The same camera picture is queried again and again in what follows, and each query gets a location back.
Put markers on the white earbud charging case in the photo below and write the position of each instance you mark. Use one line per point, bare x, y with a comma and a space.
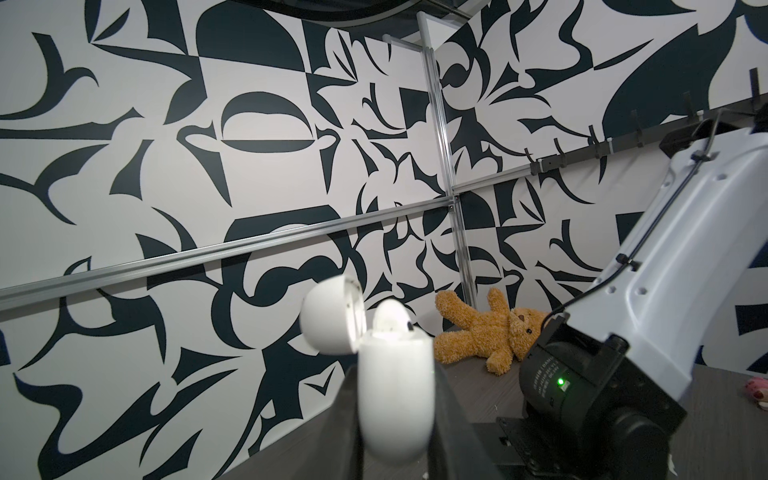
396, 384

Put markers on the black wall hook rail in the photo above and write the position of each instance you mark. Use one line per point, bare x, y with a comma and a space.
638, 137

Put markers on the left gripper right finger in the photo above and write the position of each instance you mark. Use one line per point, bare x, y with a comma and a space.
455, 451

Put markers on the white earbud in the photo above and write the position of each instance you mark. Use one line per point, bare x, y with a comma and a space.
391, 320

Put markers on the brown teddy bear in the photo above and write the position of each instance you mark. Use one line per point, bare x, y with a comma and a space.
501, 335

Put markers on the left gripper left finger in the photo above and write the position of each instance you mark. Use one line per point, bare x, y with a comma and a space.
339, 452

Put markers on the pink plush toy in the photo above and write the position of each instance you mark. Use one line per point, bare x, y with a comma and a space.
757, 389

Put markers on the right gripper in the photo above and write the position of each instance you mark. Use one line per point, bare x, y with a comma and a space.
519, 451

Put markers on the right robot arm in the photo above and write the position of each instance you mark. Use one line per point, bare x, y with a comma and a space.
602, 384

